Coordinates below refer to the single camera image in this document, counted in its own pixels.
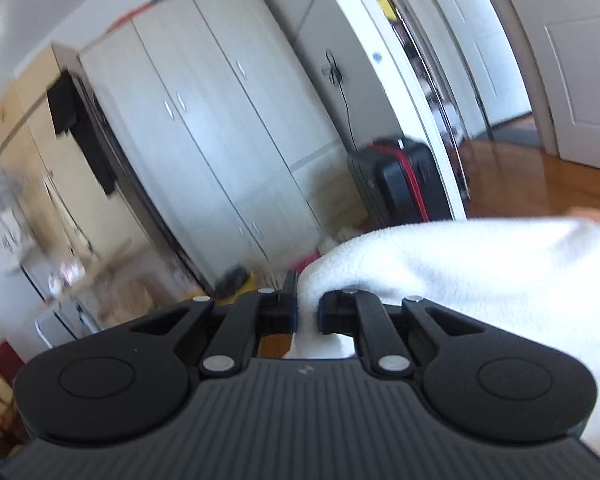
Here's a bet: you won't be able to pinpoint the white fleece zip jacket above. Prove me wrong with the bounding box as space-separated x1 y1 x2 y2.
286 212 600 453

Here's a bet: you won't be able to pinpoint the beige wooden cabinet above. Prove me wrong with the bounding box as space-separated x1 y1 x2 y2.
0 44 200 304

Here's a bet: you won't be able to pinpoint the yellow trash bin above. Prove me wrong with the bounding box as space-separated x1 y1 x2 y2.
212 266 258 304

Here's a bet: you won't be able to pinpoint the black red suitcase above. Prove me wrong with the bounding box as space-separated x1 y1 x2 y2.
348 138 453 229

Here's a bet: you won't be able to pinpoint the black hanging garment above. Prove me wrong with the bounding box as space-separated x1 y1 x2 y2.
46 68 117 196

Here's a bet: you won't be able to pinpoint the white wardrobe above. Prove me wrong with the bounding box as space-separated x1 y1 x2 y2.
81 0 365 284

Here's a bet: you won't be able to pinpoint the metal storage shelf rack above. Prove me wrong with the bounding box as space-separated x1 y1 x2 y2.
388 0 471 202

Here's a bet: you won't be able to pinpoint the white room door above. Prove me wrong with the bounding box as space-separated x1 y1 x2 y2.
510 0 600 168

